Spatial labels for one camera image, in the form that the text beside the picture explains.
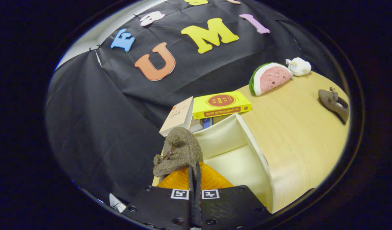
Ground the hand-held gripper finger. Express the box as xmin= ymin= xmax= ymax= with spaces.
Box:
xmin=195 ymin=161 xmax=271 ymax=230
xmin=122 ymin=165 xmax=196 ymax=230

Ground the brown fuzzy shoe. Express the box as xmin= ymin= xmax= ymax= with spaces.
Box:
xmin=318 ymin=87 xmax=350 ymax=125
xmin=153 ymin=127 xmax=204 ymax=178

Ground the cream storage box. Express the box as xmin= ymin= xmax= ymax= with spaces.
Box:
xmin=193 ymin=112 xmax=274 ymax=214

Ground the beige book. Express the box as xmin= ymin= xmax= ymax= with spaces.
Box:
xmin=159 ymin=96 xmax=195 ymax=137

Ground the white paper sheet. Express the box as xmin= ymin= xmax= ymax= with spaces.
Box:
xmin=109 ymin=193 xmax=127 ymax=213

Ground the yellow book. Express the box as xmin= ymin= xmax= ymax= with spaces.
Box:
xmin=192 ymin=91 xmax=252 ymax=120

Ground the watermelon slice plush toy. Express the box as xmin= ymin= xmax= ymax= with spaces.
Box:
xmin=249 ymin=62 xmax=294 ymax=96

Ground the white plush toy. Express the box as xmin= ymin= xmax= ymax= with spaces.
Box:
xmin=285 ymin=57 xmax=312 ymax=76

